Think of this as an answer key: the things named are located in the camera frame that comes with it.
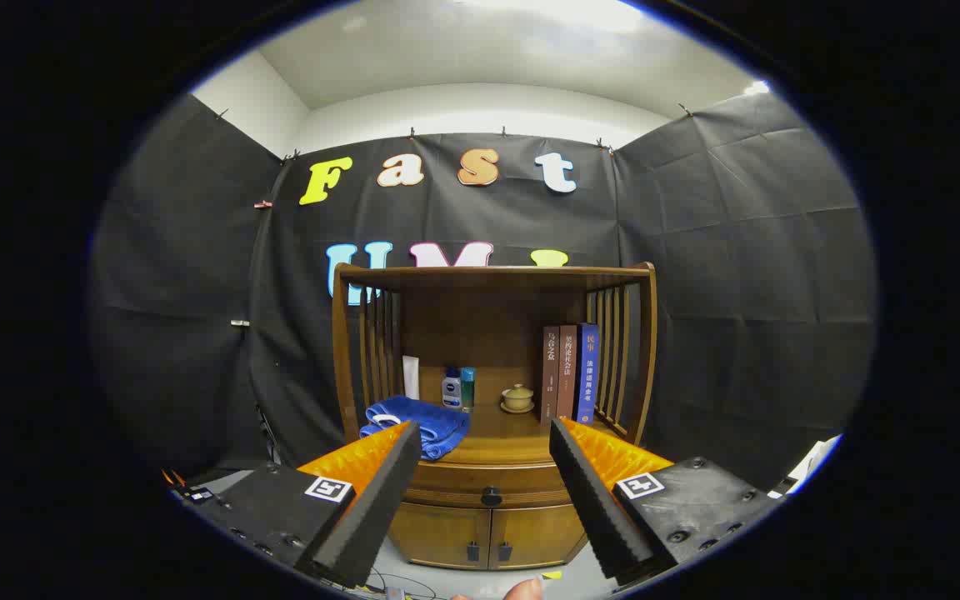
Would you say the wooden countertop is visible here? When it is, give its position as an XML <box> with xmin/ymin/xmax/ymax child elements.
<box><xmin>359</xmin><ymin>400</ymin><xmax>639</xmax><ymax>468</ymax></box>

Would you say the black backdrop cloth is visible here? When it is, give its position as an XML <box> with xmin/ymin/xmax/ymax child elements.
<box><xmin>88</xmin><ymin>90</ymin><xmax>878</xmax><ymax>493</ymax></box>

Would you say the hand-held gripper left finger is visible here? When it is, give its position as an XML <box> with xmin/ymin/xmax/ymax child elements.
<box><xmin>170</xmin><ymin>420</ymin><xmax>423</xmax><ymax>589</ymax></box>

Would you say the wooden cabinet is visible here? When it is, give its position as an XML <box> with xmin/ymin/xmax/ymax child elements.
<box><xmin>331</xmin><ymin>262</ymin><xmax>658</xmax><ymax>573</ymax></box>

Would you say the blue book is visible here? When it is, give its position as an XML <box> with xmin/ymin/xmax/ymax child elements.
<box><xmin>574</xmin><ymin>323</ymin><xmax>600</xmax><ymax>426</ymax></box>

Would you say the reddish brown book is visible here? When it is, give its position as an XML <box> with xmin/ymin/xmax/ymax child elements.
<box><xmin>557</xmin><ymin>324</ymin><xmax>578</xmax><ymax>420</ymax></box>

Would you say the wooden drawer with black knob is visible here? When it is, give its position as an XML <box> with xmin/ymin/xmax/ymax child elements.
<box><xmin>401</xmin><ymin>461</ymin><xmax>574</xmax><ymax>509</ymax></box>

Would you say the wooden cabinet door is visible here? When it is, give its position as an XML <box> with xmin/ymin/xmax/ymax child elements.
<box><xmin>490</xmin><ymin>502</ymin><xmax>588</xmax><ymax>571</ymax></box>
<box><xmin>387</xmin><ymin>502</ymin><xmax>493</xmax><ymax>571</ymax></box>

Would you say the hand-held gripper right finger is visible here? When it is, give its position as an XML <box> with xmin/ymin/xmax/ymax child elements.
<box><xmin>548</xmin><ymin>417</ymin><xmax>783</xmax><ymax>588</ymax></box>

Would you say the folded blue towel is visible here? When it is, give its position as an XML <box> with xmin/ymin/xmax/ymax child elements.
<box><xmin>359</xmin><ymin>395</ymin><xmax>471</xmax><ymax>462</ymax></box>

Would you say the black box with orange wires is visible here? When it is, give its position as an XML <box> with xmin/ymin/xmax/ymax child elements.
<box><xmin>162</xmin><ymin>468</ymin><xmax>216</xmax><ymax>503</ymax></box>

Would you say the dark brown book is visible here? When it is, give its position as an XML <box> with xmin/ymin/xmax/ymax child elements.
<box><xmin>542</xmin><ymin>326</ymin><xmax>562</xmax><ymax>424</ymax></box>

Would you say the thin floor cable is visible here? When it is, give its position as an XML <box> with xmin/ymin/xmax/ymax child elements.
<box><xmin>363</xmin><ymin>567</ymin><xmax>439</xmax><ymax>600</ymax></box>

